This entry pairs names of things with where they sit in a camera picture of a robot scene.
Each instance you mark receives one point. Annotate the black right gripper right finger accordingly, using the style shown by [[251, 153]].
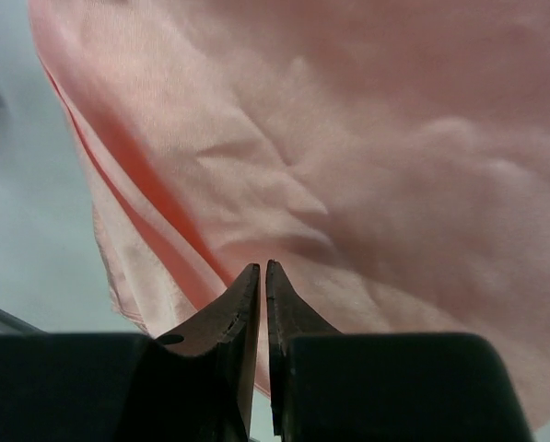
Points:
[[415, 386]]

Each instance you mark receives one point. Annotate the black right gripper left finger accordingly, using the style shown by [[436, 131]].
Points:
[[192, 383]]

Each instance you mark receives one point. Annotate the pink satin napkin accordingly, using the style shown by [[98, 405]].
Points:
[[394, 156]]

